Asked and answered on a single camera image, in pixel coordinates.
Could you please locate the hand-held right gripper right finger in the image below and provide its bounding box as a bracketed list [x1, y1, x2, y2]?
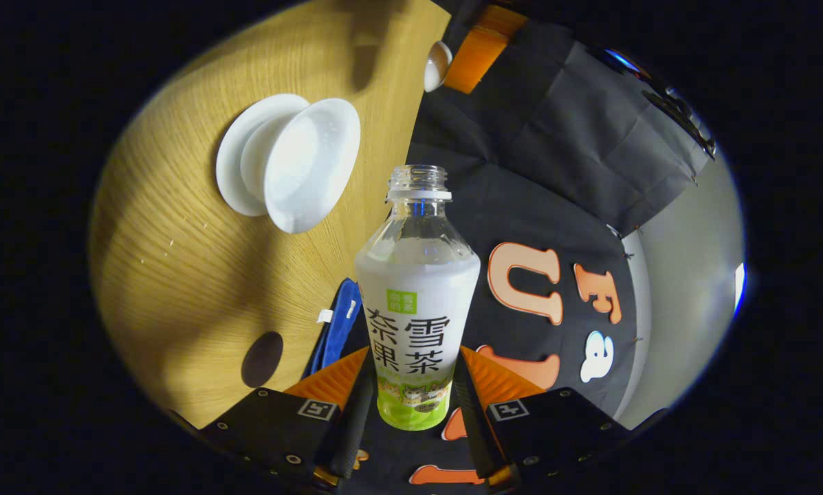
[454, 346, 633, 490]

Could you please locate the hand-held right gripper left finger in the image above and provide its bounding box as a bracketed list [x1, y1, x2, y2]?
[198, 346, 377, 491]

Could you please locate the dark round coaster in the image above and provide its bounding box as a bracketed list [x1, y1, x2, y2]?
[241, 331, 285, 389]

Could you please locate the clear water bottle white label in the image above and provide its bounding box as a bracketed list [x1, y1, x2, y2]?
[353, 165, 481, 432]

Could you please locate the white teacup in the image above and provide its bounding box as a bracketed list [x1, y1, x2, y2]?
[241, 98, 362, 234]

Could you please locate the blue towel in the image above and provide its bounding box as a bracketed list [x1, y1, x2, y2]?
[303, 278, 364, 380]

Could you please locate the black backdrop cloth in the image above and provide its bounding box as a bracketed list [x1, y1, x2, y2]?
[336, 0, 718, 486]

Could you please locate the white saucer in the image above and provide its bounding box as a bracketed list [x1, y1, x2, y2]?
[216, 93, 311, 218]

